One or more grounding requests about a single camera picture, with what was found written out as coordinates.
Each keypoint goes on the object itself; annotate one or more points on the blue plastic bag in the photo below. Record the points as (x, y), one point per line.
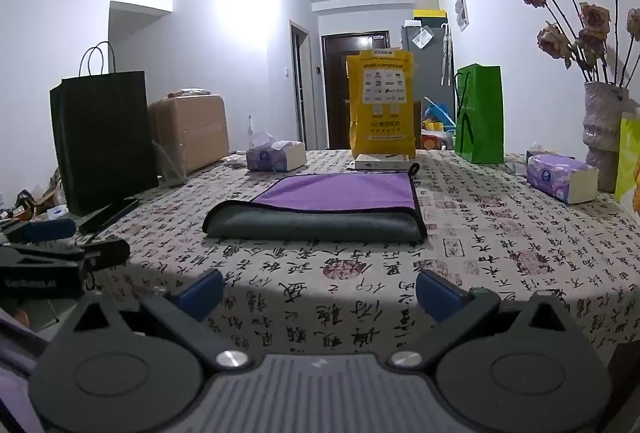
(440, 110)

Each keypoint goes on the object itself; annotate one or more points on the yellow and black box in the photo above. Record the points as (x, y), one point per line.
(430, 19)

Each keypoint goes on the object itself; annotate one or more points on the textured grey vase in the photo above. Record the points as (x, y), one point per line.
(602, 128)

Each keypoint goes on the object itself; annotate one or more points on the grey refrigerator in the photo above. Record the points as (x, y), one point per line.
(425, 68)

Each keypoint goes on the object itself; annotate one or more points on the purple and grey towel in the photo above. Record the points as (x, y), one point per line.
(330, 194)

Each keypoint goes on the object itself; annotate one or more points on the wall picture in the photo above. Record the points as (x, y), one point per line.
(462, 10)

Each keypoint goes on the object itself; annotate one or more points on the yellow printed bag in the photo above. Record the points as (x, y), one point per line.
(380, 123)

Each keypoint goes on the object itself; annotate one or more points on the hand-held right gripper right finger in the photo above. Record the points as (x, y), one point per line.
(440, 295)

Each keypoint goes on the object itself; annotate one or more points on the calligraphy printed tablecloth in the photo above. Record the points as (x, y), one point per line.
(500, 238)

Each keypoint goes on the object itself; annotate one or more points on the clear plastic bag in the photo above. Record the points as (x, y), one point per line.
(170, 165)

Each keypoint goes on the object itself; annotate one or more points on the flat white box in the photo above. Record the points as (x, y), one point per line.
(380, 163)

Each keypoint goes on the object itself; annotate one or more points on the yellow-green bag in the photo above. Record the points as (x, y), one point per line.
(630, 163)

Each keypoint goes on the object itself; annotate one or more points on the green paper bag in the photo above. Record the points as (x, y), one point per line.
(482, 113)

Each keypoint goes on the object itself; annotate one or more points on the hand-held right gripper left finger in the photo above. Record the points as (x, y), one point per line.
(200, 294)

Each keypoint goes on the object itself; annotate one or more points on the beige suitcase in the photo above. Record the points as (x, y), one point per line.
(195, 128)

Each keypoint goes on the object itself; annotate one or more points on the purple tissue pack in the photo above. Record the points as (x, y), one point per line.
(270, 158)
(555, 176)

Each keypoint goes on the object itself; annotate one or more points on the black paper bag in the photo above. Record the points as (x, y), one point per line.
(100, 138)

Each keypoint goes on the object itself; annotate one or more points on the dried roses bunch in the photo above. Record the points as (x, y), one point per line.
(597, 19)

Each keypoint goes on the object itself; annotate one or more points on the floor clutter pile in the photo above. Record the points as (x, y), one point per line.
(30, 198)

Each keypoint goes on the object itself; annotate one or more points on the dark brown door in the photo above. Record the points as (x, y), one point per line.
(335, 88)

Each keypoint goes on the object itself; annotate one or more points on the purple cloth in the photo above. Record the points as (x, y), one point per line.
(15, 363)

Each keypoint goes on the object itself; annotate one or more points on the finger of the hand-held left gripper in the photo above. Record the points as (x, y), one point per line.
(47, 229)
(105, 254)

